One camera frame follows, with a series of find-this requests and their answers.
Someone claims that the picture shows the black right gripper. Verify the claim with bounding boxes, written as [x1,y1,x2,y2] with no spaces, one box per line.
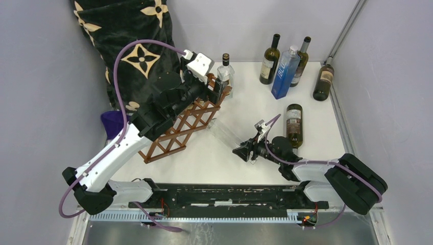
[232,132,282,165]

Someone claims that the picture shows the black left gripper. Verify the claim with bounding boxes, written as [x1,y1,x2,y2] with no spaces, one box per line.
[170,58,227,118]

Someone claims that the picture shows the tall clear glass bottle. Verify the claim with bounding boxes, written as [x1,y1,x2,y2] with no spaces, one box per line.
[207,118,245,150]

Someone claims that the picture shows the brown wooden wine rack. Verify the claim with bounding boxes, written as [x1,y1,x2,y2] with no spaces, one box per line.
[138,85,232,164]

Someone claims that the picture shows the green wine bottle black cap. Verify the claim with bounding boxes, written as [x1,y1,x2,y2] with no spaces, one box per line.
[259,34,280,85]

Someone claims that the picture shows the blue square vodka bottle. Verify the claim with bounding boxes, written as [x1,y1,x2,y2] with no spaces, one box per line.
[271,45,300,100]

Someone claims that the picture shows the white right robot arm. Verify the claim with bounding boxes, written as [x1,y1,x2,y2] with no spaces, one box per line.
[232,136,388,215]

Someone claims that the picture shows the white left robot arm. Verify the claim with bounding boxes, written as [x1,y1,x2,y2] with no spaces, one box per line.
[62,70,228,215]

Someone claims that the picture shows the clear liquor bottle black cap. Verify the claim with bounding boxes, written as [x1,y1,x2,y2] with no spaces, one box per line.
[217,53,235,88]

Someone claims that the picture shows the green wine bottle grey cap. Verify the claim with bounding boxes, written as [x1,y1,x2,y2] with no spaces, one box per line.
[290,36,311,87]

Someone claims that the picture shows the purple cloth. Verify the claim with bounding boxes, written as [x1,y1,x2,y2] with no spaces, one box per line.
[100,111,123,140]

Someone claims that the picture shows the black floral plush blanket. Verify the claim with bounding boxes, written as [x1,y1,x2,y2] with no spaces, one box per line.
[70,0,183,114]

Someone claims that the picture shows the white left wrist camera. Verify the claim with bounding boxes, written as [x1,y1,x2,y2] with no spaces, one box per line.
[186,53,214,84]

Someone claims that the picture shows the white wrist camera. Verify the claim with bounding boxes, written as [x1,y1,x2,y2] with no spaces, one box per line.
[254,119,269,142]
[186,53,214,84]

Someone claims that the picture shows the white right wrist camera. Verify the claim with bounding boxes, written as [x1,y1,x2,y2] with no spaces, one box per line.
[254,119,269,142]

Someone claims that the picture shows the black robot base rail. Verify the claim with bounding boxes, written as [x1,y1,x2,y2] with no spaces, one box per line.
[139,181,329,218]

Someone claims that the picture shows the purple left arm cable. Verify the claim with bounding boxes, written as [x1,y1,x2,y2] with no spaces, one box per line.
[59,39,190,233]

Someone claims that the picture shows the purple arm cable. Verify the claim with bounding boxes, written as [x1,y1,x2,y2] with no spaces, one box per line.
[59,39,190,233]
[263,113,383,229]

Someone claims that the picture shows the grey slotted cable duct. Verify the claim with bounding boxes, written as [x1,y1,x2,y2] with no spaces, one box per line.
[89,210,302,225]

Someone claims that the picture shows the grey aluminium wall rail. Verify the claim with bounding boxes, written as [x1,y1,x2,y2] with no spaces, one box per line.
[327,0,368,58]

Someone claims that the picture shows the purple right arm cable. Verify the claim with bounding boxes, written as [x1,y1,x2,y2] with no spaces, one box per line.
[263,113,383,229]

